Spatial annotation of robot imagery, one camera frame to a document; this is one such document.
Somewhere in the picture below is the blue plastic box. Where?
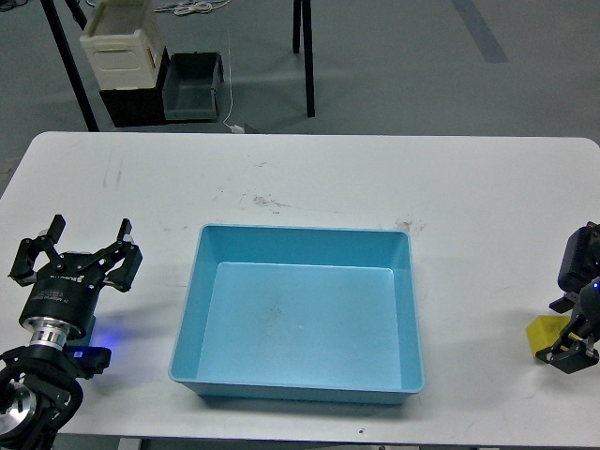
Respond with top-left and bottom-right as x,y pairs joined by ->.
169,225 -> 425,405

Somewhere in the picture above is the cream plastic crate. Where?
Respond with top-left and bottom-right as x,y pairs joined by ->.
80,1 -> 165,90

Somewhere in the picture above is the green block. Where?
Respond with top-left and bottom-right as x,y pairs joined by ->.
84,315 -> 96,342

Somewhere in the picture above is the black stand leg left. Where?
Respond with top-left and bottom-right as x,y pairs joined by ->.
40,0 -> 98,132

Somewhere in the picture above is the black crate base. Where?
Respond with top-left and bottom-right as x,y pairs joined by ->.
99,50 -> 170,128

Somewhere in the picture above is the white coiled rope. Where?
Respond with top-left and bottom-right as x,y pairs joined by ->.
154,0 -> 232,17

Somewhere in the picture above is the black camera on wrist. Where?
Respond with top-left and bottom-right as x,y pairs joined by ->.
558,222 -> 599,293

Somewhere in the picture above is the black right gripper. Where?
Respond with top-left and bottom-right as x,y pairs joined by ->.
535,277 -> 599,374

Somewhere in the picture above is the black stand legs centre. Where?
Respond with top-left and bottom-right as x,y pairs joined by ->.
292,0 -> 316,118

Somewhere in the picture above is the yellow block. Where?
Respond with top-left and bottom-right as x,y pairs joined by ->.
526,315 -> 570,356

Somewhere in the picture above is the dark grey bin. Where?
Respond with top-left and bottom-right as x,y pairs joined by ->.
162,52 -> 223,122

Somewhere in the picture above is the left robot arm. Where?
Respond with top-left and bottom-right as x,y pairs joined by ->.
1,215 -> 143,449

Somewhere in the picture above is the white cable with plug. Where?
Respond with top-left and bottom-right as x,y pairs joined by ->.
222,18 -> 246,134

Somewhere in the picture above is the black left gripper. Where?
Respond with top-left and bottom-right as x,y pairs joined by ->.
8,215 -> 143,338

